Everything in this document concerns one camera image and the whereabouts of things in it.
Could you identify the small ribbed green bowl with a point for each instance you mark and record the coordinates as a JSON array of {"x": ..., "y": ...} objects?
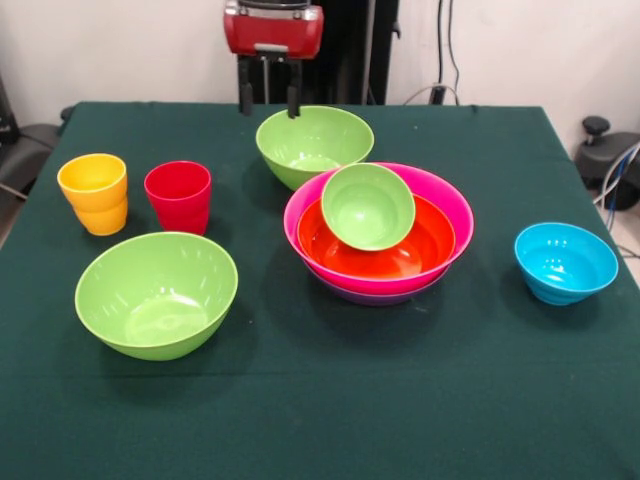
[{"x": 367, "y": 210}]

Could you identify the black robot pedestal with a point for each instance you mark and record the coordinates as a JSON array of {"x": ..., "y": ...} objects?
[{"x": 345, "y": 50}]

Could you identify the red cup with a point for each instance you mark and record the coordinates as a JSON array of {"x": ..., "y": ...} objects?
[{"x": 177, "y": 200}]

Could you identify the yellow cup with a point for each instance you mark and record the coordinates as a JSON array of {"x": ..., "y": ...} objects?
[{"x": 95, "y": 200}]

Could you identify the large green bowl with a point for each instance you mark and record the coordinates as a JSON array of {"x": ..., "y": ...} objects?
[{"x": 155, "y": 295}]

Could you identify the black plug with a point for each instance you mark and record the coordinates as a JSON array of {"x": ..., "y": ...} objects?
[{"x": 438, "y": 94}]

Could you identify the small blue bowl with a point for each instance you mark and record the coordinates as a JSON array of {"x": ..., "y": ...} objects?
[{"x": 565, "y": 265}]

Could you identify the purple bowl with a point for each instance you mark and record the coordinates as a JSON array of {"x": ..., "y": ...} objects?
[{"x": 375, "y": 301}]

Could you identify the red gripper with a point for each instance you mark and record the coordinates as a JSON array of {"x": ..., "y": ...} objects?
[{"x": 272, "y": 35}]

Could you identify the pink bowl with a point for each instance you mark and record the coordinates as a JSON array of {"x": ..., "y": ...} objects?
[{"x": 305, "y": 210}]

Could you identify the orange bowl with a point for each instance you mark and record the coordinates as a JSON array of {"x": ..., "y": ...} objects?
[{"x": 435, "y": 240}]

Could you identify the medium green bowl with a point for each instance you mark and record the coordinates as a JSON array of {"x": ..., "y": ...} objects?
[{"x": 310, "y": 140}]

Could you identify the black office chair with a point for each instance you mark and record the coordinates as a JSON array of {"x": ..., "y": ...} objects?
[{"x": 30, "y": 140}]

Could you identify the black chair with round knob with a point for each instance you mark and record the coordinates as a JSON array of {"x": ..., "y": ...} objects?
[{"x": 600, "y": 160}]

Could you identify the dark green tablecloth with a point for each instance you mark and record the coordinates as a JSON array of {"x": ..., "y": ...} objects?
[{"x": 320, "y": 400}]

